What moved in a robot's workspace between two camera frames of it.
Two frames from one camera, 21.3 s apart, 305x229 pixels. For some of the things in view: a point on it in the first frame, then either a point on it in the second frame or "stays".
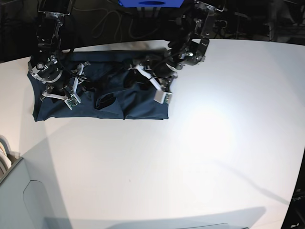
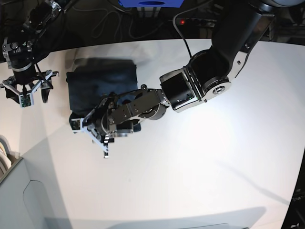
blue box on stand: x=151 y=3 stays
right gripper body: x=160 y=76 to x=96 y=123
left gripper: x=66 y=89 to x=26 y=81
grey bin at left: x=32 y=196 stays
